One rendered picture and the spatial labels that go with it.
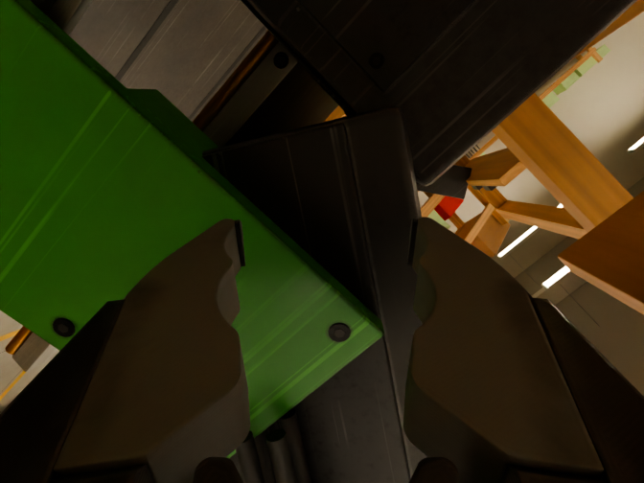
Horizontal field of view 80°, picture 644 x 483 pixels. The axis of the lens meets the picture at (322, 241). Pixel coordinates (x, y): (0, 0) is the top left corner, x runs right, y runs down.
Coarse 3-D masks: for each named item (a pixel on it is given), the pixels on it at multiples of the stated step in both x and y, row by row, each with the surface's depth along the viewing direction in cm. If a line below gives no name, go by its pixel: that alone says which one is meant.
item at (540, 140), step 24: (504, 120) 81; (528, 120) 80; (552, 120) 79; (504, 144) 90; (528, 144) 81; (552, 144) 80; (576, 144) 79; (528, 168) 89; (552, 168) 81; (576, 168) 80; (600, 168) 79; (552, 192) 88; (576, 192) 81; (600, 192) 80; (624, 192) 79; (576, 216) 86; (600, 216) 81
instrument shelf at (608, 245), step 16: (624, 208) 60; (640, 208) 57; (608, 224) 60; (624, 224) 56; (640, 224) 53; (592, 240) 60; (608, 240) 56; (624, 240) 53; (640, 240) 50; (560, 256) 63; (576, 256) 59; (592, 256) 56; (608, 256) 53; (624, 256) 50; (640, 256) 48; (576, 272) 61; (592, 272) 53; (608, 272) 50; (624, 272) 48; (640, 272) 45; (608, 288) 50; (624, 288) 45; (640, 288) 43; (640, 304) 42
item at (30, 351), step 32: (256, 64) 25; (288, 64) 24; (224, 96) 26; (256, 96) 25; (288, 96) 28; (320, 96) 33; (224, 128) 26; (256, 128) 28; (288, 128) 34; (32, 352) 33
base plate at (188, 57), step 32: (96, 0) 38; (128, 0) 40; (160, 0) 43; (192, 0) 47; (224, 0) 51; (96, 32) 40; (128, 32) 43; (160, 32) 47; (192, 32) 51; (224, 32) 56; (256, 32) 62; (128, 64) 47; (160, 64) 52; (192, 64) 56; (224, 64) 63; (192, 96) 63
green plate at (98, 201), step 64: (0, 0) 13; (0, 64) 14; (64, 64) 14; (0, 128) 14; (64, 128) 14; (128, 128) 14; (192, 128) 21; (0, 192) 15; (64, 192) 15; (128, 192) 15; (192, 192) 15; (0, 256) 16; (64, 256) 16; (128, 256) 16; (256, 256) 16; (64, 320) 17; (256, 320) 17; (320, 320) 17; (256, 384) 18; (320, 384) 18
